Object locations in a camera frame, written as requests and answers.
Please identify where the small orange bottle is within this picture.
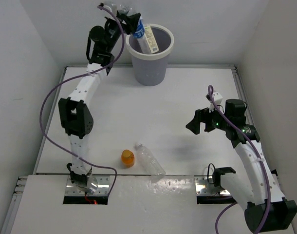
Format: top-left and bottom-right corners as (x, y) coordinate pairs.
(121, 150), (135, 167)

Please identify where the clear ribbed unlabelled bottle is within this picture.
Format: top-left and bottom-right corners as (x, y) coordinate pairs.
(135, 144), (166, 177)

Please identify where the metal base plate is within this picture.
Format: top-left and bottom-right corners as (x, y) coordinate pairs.
(64, 175), (110, 197)
(194, 176), (231, 196)

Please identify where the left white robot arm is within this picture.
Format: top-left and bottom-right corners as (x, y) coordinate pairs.
(58, 13), (141, 193)

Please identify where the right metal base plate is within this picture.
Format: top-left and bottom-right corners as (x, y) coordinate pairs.
(194, 176), (231, 196)

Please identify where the clear bottle cream label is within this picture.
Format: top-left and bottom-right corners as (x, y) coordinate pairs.
(137, 24), (159, 55)

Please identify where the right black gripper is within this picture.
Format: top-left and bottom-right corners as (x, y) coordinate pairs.
(186, 102), (230, 134)

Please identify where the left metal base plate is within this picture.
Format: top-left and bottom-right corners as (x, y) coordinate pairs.
(64, 175), (110, 197)

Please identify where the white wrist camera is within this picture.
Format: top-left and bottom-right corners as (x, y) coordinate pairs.
(206, 92), (223, 105)
(100, 1), (118, 15)

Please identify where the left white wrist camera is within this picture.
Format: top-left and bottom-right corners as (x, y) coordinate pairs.
(100, 1), (118, 15)

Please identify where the grey plastic waste bin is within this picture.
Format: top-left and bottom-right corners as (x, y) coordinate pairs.
(126, 24), (174, 86)

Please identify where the blue label Pocari bottle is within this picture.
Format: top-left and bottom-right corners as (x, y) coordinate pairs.
(132, 17), (145, 39)

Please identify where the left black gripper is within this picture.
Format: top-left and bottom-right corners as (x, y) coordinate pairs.
(104, 8), (139, 54)

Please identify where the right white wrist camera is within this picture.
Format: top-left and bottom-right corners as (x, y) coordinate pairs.
(206, 92), (223, 105)

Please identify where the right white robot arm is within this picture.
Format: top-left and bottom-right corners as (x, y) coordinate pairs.
(186, 99), (297, 233)

